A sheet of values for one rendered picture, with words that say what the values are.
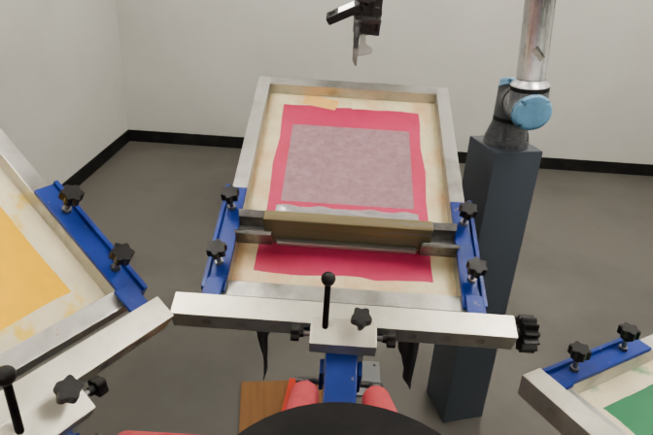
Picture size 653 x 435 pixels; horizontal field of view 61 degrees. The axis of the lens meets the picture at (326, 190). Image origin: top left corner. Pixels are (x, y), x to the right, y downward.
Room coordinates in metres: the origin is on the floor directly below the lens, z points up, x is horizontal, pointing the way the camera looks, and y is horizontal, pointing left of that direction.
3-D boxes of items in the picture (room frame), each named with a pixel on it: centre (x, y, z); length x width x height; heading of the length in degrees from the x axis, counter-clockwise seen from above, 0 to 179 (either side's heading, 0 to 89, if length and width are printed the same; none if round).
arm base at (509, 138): (1.82, -0.61, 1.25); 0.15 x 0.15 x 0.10
